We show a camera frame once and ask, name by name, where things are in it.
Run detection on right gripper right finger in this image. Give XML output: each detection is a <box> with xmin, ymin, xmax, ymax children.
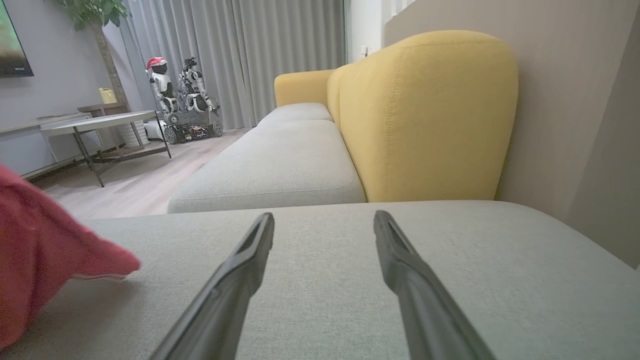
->
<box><xmin>373</xmin><ymin>210</ymin><xmax>497</xmax><ymax>360</ymax></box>

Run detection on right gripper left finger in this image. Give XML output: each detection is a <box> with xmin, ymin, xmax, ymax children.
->
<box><xmin>149</xmin><ymin>212</ymin><xmax>276</xmax><ymax>360</ymax></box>

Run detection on red shorts with white drawstring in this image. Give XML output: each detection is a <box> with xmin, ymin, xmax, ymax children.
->
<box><xmin>0</xmin><ymin>164</ymin><xmax>142</xmax><ymax>351</ymax></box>

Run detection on grey sofa seat cushion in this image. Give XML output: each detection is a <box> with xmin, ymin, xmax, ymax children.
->
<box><xmin>167</xmin><ymin>119</ymin><xmax>367</xmax><ymax>214</ymax></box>
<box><xmin>256</xmin><ymin>102</ymin><xmax>335</xmax><ymax>127</ymax></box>

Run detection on white ribbed plant pot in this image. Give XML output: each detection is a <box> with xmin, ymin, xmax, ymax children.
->
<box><xmin>120</xmin><ymin>120</ymin><xmax>166</xmax><ymax>148</ymax></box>

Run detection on yellow sofa backrest cushion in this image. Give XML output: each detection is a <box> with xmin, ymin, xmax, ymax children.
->
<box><xmin>339</xmin><ymin>30</ymin><xmax>519</xmax><ymax>203</ymax></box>
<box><xmin>327</xmin><ymin>64</ymin><xmax>351</xmax><ymax>126</ymax></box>

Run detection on grey coffee table black legs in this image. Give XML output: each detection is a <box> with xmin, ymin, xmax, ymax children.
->
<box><xmin>40</xmin><ymin>110</ymin><xmax>172</xmax><ymax>188</ymax></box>

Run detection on yellow sofa armrest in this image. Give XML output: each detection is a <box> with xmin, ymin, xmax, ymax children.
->
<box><xmin>274</xmin><ymin>69</ymin><xmax>336</xmax><ymax>108</ymax></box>

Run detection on white robot with Santa hat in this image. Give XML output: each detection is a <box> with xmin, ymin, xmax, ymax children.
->
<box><xmin>145</xmin><ymin>56</ymin><xmax>178</xmax><ymax>115</ymax></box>

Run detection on brown wooden side table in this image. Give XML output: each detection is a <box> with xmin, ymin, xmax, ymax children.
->
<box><xmin>77</xmin><ymin>102</ymin><xmax>132</xmax><ymax>117</ymax></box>

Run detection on low grey television cabinet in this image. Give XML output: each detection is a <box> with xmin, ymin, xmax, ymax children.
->
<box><xmin>0</xmin><ymin>112</ymin><xmax>126</xmax><ymax>181</ymax></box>

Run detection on grey pleated curtain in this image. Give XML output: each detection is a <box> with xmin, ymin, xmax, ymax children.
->
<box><xmin>117</xmin><ymin>0</ymin><xmax>347</xmax><ymax>132</ymax></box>

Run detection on green indoor tree plant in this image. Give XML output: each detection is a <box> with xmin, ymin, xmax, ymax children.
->
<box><xmin>55</xmin><ymin>0</ymin><xmax>133</xmax><ymax>106</ymax></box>

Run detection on wall television screen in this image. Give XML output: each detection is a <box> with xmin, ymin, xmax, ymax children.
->
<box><xmin>0</xmin><ymin>0</ymin><xmax>35</xmax><ymax>78</ymax></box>

